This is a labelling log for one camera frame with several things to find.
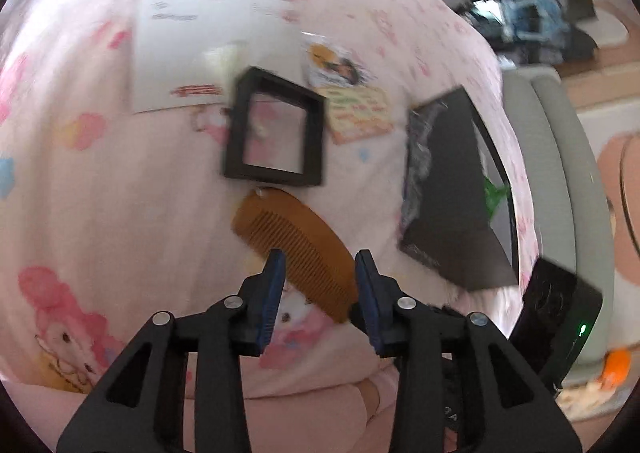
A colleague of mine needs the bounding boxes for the black square frame box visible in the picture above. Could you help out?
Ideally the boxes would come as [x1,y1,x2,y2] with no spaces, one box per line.
[222,66,327,188]

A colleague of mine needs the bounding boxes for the pink printed blanket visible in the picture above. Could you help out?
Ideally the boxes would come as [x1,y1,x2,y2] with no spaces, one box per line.
[0,0,543,453]

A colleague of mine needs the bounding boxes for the white paper envelope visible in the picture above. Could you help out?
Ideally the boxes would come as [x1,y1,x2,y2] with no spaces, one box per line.
[131,0,301,114]

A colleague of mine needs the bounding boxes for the brown wooden comb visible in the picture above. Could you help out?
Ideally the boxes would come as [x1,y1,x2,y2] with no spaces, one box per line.
[230,188,358,325]

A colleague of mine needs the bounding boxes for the cartoon figure sticker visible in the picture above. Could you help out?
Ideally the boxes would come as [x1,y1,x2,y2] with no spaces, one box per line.
[304,40,373,89]

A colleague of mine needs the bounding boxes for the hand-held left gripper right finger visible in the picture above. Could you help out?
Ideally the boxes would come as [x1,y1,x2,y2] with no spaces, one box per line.
[354,249,583,453]

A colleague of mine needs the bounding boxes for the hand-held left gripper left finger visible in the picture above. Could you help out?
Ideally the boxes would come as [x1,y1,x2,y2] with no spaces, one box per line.
[56,248,287,453]

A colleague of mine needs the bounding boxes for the black storage box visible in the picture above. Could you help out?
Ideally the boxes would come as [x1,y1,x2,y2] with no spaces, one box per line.
[397,86,521,293]

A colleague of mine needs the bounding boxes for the small orange object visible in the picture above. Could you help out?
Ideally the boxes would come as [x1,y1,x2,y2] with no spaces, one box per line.
[600,348,633,389]

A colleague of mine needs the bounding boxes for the green snack packet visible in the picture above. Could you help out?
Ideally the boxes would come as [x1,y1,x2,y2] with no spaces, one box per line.
[482,176,511,221]

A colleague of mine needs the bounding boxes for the orange printed card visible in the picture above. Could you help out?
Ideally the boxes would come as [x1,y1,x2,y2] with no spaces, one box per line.
[317,84,392,145]

